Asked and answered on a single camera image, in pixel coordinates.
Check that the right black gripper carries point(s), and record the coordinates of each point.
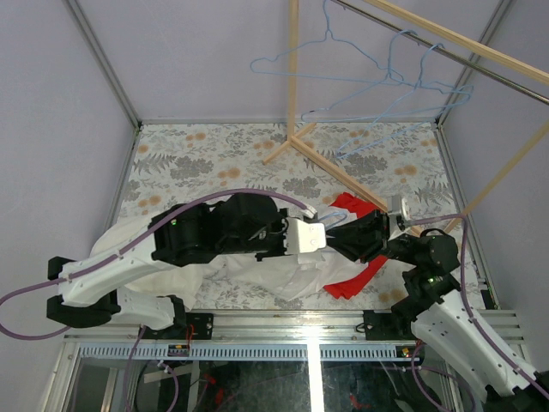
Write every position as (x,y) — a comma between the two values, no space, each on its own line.
(364,238)

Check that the blue wire hanger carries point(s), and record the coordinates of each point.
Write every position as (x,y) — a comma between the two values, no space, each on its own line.
(333,219)
(325,115)
(328,57)
(456,96)

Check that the white button shirt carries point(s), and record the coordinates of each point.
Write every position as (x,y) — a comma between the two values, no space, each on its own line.
(287,277)

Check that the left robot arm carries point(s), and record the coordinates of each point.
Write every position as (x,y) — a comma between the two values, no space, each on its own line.
(95,291)

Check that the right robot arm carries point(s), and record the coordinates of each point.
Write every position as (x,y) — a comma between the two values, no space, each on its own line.
(436,310)

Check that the red shirt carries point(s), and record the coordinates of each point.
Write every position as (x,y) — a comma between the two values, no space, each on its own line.
(351,287)

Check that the floral table mat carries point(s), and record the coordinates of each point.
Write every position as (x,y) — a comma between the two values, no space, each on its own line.
(180,163)

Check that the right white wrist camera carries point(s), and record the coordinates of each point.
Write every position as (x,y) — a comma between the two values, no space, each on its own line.
(399,215)

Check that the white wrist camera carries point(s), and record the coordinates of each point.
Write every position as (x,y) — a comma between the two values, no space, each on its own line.
(399,215)
(304,237)

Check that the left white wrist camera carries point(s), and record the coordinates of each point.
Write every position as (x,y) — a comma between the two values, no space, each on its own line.
(304,237)

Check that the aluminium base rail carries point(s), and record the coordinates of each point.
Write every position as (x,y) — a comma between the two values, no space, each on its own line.
(249,335)

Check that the wooden rack frame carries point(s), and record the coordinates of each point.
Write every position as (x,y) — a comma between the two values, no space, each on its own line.
(477,48)

